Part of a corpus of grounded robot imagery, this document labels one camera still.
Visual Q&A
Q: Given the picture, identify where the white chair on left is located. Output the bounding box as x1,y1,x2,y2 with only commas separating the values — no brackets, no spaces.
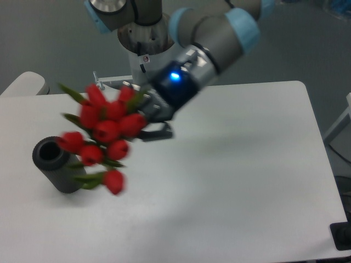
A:
1,71,50,98

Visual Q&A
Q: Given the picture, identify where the white furniture at right edge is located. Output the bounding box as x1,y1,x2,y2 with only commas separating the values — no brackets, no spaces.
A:
323,93,350,145

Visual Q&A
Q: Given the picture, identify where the red tulip bouquet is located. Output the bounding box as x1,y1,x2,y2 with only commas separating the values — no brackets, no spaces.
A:
57,84,148,195

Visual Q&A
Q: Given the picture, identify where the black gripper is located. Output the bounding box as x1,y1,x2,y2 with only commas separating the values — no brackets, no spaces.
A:
122,61,199,142

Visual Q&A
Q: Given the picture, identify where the black device at table corner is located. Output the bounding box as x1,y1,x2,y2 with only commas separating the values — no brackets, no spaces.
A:
330,222,350,251

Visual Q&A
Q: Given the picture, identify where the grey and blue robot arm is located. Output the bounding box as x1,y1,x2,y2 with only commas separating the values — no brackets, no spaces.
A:
84,1,275,141

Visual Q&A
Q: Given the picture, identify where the dark grey ribbed vase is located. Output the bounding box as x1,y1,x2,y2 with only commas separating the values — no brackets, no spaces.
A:
32,136,83,194

